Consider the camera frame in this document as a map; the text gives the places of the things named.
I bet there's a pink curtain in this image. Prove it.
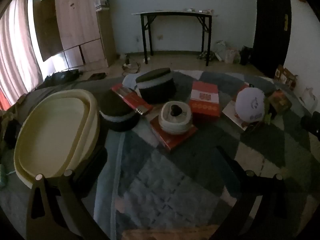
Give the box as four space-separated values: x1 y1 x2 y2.
0 0 44 110

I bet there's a large black round tin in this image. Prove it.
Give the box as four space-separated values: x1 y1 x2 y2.
135 68 177 104

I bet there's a green packaged item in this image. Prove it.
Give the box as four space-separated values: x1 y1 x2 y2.
265 90 293 124

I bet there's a brown cardboard box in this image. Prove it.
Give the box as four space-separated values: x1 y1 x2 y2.
274 65 298 90

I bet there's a wooden wardrobe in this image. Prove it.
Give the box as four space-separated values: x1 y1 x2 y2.
32 0 118 68

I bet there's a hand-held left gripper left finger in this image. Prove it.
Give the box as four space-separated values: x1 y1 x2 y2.
26 146 109 240

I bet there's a translucent plastic bag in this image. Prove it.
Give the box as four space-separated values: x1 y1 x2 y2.
225 47 242 64

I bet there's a cream plastic basin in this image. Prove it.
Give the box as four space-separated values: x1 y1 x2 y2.
14 89 102 189

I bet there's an orange curtain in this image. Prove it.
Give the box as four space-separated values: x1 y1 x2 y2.
0 89 14 112

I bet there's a long red box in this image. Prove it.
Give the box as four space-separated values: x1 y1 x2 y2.
111 84 153 117

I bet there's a black folding table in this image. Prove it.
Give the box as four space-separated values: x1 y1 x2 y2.
132 9 218 67

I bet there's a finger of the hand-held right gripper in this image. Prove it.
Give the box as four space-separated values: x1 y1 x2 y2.
301 115 320 137

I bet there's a black bin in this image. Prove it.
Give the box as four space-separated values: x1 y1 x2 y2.
240 45 253 65

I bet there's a pile of floor clutter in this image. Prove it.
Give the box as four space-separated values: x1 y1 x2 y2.
196 50 223 62

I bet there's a power strip with cables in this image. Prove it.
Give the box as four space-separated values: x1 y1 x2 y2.
122 55 142 75

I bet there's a small black round tin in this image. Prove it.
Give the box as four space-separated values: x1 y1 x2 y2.
99 90 140 132

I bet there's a white plastic bag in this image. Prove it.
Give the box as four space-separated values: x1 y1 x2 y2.
215 40 237 60

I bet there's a dark door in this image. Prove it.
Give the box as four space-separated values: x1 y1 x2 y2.
252 0 292 78

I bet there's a small black object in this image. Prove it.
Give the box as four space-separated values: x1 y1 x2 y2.
170 105 183 117

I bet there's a white paper bag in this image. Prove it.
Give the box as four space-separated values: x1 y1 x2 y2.
300 87 317 110

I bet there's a white round tape roll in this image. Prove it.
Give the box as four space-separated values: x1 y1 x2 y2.
159 100 193 136

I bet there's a black clothes heap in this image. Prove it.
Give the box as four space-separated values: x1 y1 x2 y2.
44 69 83 84

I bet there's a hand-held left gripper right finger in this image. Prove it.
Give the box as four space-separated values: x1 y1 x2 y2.
210 145 295 240

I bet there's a dark cloth pile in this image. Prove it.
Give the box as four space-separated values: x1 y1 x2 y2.
0 110 23 150

